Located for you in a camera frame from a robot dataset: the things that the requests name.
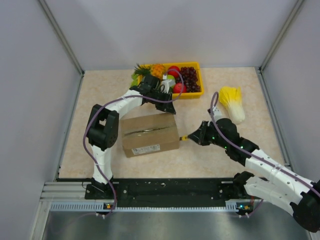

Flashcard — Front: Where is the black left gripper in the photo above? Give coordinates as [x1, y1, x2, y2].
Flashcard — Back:
[149, 90, 175, 115]

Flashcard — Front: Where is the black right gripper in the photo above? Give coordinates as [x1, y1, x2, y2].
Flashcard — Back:
[189, 121, 229, 149]

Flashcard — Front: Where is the yellow utility knife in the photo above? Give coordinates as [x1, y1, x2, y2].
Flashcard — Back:
[179, 135, 188, 141]

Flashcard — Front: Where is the brown cardboard express box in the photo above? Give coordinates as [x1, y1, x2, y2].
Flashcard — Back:
[120, 113, 180, 158]

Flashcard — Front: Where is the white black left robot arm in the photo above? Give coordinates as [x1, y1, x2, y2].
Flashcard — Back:
[82, 74, 176, 199]

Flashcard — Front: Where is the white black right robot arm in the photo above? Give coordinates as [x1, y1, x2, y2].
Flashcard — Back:
[188, 118, 320, 233]

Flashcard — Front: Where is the red apple front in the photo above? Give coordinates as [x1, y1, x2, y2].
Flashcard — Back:
[172, 83, 187, 94]

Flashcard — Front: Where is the red apple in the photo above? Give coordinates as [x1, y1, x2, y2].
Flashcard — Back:
[167, 65, 180, 78]
[172, 83, 187, 94]

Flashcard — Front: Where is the light green apple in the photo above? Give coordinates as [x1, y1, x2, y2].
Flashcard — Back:
[167, 74, 176, 88]

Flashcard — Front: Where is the red apple rear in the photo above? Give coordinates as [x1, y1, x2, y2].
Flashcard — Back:
[167, 65, 180, 78]

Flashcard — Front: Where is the purple grape bunch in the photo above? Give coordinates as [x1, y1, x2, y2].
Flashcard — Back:
[175, 67, 201, 93]

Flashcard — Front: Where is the pineapple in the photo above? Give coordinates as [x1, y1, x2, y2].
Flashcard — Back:
[134, 63, 166, 79]

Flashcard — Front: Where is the green white leek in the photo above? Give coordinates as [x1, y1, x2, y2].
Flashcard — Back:
[130, 73, 139, 87]

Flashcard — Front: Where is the yellow plastic fruit tray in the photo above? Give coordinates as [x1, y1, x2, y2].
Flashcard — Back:
[138, 61, 204, 99]

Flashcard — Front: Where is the yellow napa cabbage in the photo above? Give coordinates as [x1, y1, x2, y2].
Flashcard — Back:
[218, 86, 246, 124]

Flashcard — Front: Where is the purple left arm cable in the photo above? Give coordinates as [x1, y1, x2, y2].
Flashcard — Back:
[82, 68, 184, 218]

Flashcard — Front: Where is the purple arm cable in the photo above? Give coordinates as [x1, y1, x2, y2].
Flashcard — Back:
[82, 68, 184, 218]
[209, 91, 320, 218]

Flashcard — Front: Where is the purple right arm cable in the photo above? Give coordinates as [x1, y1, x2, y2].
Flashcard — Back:
[209, 91, 320, 218]

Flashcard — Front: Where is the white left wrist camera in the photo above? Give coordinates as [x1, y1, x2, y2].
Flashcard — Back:
[160, 74, 174, 93]

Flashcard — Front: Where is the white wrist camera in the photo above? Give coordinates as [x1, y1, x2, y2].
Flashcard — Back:
[160, 74, 174, 93]
[207, 106, 224, 122]

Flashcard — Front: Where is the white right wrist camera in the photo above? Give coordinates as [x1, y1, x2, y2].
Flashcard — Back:
[207, 106, 224, 122]

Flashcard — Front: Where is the white slotted cable duct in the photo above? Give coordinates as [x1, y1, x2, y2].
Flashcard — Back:
[49, 199, 253, 213]

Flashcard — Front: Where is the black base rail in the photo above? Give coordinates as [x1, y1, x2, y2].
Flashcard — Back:
[84, 177, 254, 208]

